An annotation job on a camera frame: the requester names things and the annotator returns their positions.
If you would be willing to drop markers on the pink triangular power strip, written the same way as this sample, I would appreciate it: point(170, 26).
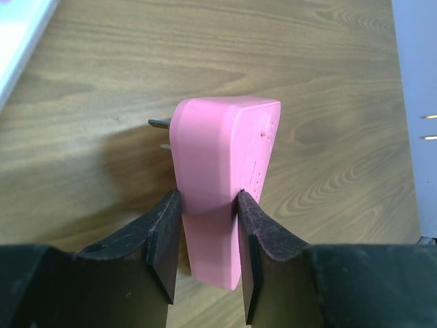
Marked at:
point(219, 147)

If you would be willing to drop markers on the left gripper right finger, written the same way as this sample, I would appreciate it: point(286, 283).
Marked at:
point(287, 282)

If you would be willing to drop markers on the white multicolour power strip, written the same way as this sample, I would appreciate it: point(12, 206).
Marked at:
point(22, 24)

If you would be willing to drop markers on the pink square plug adapter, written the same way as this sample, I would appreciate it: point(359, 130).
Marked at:
point(427, 127)

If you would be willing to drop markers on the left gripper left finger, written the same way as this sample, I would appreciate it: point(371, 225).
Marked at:
point(124, 280)

